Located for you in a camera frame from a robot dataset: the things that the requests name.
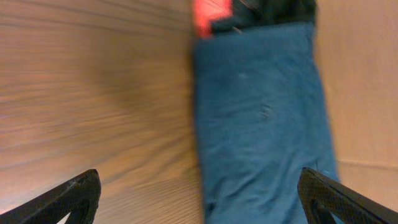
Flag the red garment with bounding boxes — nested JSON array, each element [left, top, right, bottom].
[[193, 0, 233, 39]]

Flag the blue denim shorts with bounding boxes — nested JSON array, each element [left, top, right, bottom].
[[193, 22, 338, 224]]

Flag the black garment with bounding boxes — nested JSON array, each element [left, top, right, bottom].
[[210, 0, 317, 34]]

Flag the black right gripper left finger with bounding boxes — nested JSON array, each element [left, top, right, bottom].
[[1, 169, 101, 224]]

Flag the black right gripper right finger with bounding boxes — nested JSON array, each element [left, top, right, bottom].
[[297, 167, 397, 224]]

